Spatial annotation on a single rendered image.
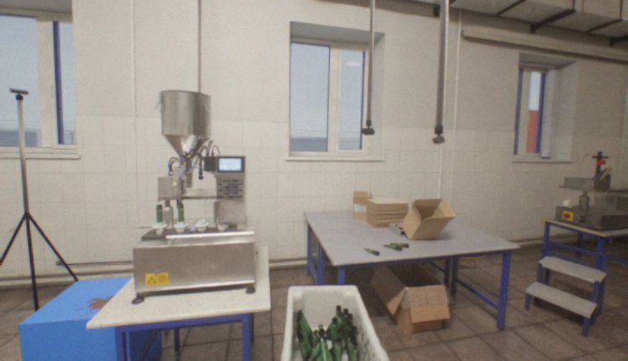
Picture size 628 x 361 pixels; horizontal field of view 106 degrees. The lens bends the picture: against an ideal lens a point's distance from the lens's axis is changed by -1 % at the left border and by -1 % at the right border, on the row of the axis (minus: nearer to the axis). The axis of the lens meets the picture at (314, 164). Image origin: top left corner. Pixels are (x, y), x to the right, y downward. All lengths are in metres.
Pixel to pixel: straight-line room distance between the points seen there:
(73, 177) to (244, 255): 2.49
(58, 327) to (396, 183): 3.23
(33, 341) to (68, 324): 0.18
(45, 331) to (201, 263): 0.89
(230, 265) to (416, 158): 2.79
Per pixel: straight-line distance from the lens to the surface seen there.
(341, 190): 3.14
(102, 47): 3.51
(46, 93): 4.16
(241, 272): 1.45
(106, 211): 3.44
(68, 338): 2.02
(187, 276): 1.50
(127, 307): 1.59
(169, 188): 1.65
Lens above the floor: 1.52
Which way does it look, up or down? 4 degrees down
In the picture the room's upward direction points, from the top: 1 degrees clockwise
